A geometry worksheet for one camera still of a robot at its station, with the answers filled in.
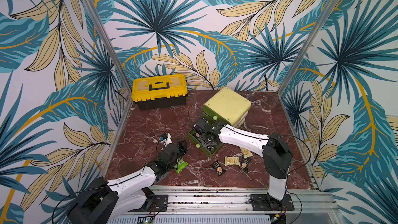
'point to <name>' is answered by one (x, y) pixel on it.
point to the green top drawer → (214, 115)
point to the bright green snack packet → (180, 165)
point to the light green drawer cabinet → (228, 107)
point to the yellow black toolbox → (159, 92)
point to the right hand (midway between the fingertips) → (207, 139)
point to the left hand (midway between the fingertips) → (183, 145)
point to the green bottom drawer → (210, 150)
